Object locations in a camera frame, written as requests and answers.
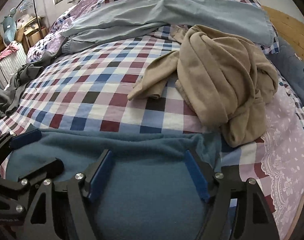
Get teal blue sweatshirt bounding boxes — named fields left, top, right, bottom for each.
left=6, top=129, right=221, bottom=239

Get black clothes rack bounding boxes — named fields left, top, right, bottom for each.
left=16, top=0, right=44, bottom=39

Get dark grey garment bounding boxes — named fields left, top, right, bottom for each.
left=0, top=53, right=54, bottom=119

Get smartphone in beige case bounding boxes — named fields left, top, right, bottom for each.
left=284, top=195, right=304, bottom=240

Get white suitcase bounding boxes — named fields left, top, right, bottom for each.
left=0, top=43, right=27, bottom=89

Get checkered purple lace bedsheet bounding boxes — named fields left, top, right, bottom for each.
left=0, top=27, right=304, bottom=239

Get pink cloth on suitcase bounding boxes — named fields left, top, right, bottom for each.
left=0, top=41, right=19, bottom=60

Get stacked brown cardboard boxes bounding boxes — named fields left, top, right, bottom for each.
left=0, top=16, right=49, bottom=63

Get blue plush toy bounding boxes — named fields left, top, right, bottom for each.
left=1, top=8, right=17, bottom=46

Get tan beige garment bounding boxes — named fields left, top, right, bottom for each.
left=128, top=25, right=278, bottom=147

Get dark blue plush pillow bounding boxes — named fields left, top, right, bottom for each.
left=267, top=37, right=304, bottom=106

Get wooden headboard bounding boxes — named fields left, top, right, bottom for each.
left=263, top=6, right=304, bottom=60

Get light grey-blue trousers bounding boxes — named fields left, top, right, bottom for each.
left=61, top=0, right=274, bottom=54

